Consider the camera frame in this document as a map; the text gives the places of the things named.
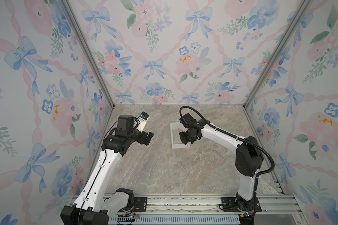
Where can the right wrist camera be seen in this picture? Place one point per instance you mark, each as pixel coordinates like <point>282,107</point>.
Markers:
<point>187,121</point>

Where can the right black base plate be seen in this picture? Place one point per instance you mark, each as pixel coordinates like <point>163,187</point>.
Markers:
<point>228,204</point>

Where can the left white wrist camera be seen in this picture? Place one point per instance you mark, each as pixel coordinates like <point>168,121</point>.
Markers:
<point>142,119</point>

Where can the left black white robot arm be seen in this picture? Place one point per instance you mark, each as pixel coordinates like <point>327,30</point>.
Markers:
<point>90,207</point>

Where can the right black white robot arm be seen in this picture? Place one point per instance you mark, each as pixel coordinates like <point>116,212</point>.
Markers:
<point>248,157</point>

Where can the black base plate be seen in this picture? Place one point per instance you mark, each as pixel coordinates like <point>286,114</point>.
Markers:
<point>135,204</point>
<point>228,204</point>

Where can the right aluminium corner post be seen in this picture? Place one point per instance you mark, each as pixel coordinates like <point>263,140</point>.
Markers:
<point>288,32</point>

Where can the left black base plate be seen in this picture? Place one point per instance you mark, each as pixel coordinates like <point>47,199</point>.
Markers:
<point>135,204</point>

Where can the aluminium corner post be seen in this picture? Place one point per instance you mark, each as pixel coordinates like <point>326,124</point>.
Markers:
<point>288,32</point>
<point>69,13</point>

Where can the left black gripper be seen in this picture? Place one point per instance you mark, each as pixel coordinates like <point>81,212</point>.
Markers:
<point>143,138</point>

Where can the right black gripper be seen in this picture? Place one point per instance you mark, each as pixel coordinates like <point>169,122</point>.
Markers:
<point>183,139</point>

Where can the aluminium mounting rail frame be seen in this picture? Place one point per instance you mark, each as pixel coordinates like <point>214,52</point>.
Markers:
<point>203,209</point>

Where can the white plastic bin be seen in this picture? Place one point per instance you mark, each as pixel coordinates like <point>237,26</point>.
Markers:
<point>176,143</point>

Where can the left aluminium corner post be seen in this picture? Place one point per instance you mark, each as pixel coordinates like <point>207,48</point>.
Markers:
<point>69,13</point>

